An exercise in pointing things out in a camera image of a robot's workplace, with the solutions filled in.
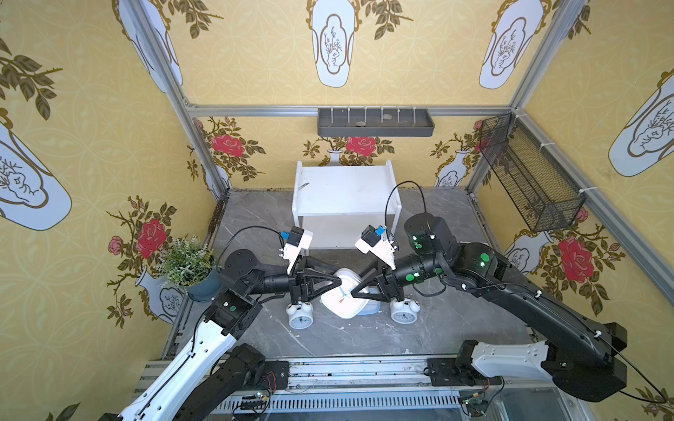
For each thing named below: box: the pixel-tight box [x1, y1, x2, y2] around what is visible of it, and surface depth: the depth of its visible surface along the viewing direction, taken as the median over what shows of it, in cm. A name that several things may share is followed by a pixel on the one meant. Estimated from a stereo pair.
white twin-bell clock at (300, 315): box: [286, 300, 314, 330], surface depth 80 cm
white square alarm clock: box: [321, 268, 369, 320], surface depth 56 cm
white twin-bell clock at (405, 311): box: [389, 297, 422, 325], surface depth 80 cm
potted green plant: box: [154, 235, 224, 301], surface depth 79 cm
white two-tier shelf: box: [292, 159, 402, 249], surface depth 77 cm
